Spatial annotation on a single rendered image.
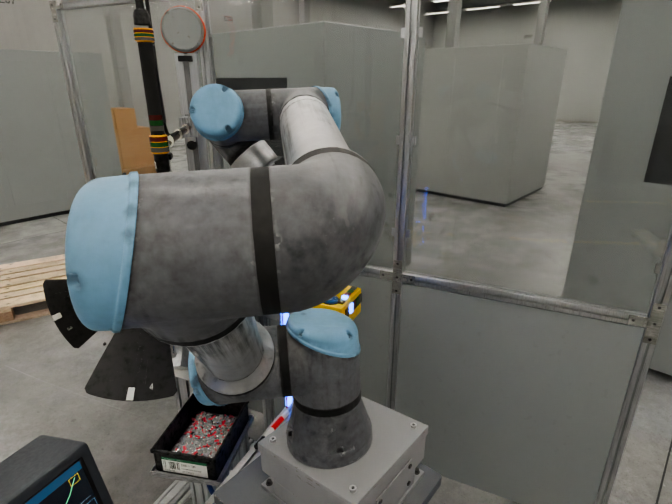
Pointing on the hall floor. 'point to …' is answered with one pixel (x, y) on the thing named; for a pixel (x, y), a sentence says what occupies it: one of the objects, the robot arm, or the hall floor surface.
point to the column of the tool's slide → (187, 107)
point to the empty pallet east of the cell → (27, 286)
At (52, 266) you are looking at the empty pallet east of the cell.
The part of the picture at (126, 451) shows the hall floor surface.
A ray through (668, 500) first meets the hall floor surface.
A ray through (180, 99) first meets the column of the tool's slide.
